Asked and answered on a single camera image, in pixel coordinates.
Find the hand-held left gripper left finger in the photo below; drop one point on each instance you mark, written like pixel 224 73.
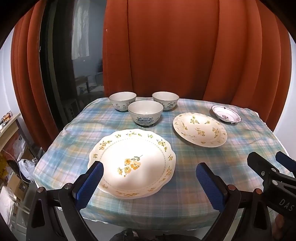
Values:
pixel 90 183

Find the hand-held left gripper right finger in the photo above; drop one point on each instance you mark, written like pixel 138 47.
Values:
pixel 209 183

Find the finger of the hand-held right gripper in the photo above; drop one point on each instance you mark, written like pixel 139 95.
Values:
pixel 286 162
pixel 262 165

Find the large yellow floral plate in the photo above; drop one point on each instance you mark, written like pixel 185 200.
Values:
pixel 131 157

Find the medium yellow floral plate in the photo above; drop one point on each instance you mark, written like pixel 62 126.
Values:
pixel 200 129

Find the small pink floral dish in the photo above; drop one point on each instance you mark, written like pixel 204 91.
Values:
pixel 226 113

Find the white bowl with blue band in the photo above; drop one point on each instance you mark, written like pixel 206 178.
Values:
pixel 145 112

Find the person's right hand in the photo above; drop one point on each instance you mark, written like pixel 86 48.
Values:
pixel 279 228

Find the plaid tablecloth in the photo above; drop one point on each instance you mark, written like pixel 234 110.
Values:
pixel 208 153

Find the white plastic bag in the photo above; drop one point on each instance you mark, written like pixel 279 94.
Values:
pixel 26 168

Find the cardboard box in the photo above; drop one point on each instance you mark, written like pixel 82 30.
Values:
pixel 17 183

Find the white bowl with floral print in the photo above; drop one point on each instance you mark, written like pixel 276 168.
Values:
pixel 165 99
pixel 122 100

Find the wooden shelf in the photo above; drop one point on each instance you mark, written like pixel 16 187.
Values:
pixel 9 125

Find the wooden bench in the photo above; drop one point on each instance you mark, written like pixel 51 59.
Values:
pixel 82 83

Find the narrow orange curtain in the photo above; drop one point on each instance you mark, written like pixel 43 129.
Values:
pixel 32 81

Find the glass sliding door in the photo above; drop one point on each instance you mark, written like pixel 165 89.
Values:
pixel 60 69

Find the wide orange curtain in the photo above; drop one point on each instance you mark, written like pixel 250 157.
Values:
pixel 185 46

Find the white hanging garment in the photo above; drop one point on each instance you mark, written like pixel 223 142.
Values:
pixel 79 30

